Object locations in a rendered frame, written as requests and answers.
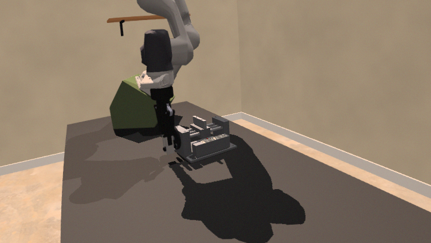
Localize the grey bench vise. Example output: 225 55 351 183
173 116 237 163

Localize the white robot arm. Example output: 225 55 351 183
135 0 200 96

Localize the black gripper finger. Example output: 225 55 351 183
159 104 175 155
154 104 166 147

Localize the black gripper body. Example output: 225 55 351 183
150 86 174 115

